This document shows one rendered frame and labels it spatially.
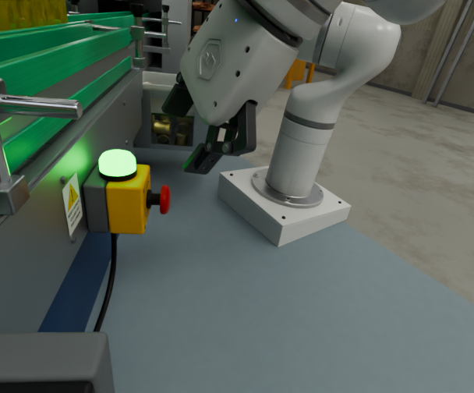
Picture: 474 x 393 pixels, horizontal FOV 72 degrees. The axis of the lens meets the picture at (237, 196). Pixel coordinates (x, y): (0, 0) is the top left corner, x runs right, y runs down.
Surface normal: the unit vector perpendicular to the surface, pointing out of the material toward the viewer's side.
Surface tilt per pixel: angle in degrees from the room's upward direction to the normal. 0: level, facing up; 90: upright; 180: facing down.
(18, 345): 0
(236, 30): 71
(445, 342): 0
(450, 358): 0
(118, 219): 90
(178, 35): 90
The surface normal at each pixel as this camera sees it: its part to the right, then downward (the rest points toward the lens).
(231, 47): -0.70, -0.03
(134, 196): 0.10, 0.50
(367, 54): -0.31, 0.42
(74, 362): 0.11, -0.86
